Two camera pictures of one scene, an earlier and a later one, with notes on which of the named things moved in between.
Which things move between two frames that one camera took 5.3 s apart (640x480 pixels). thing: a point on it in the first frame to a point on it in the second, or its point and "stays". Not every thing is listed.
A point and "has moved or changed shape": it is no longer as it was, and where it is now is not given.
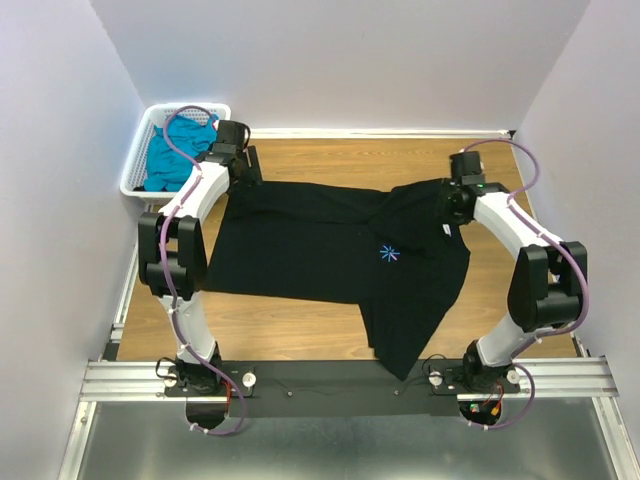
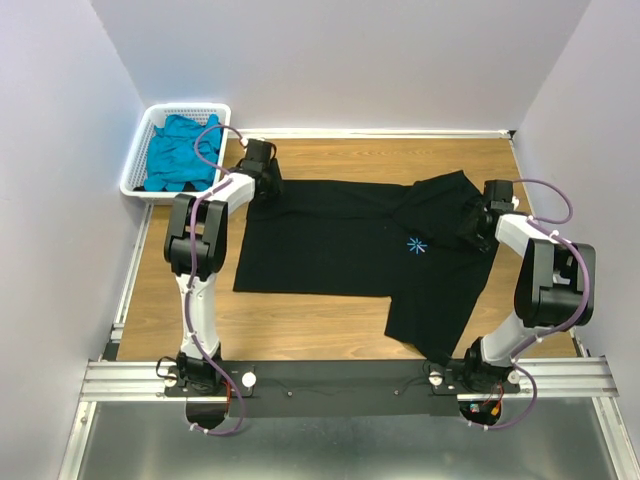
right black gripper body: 454,216 to 470,228
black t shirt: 391,251 has moved or changed shape
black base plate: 339,388 stays
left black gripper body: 250,173 to 273,186
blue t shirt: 166,168 stays
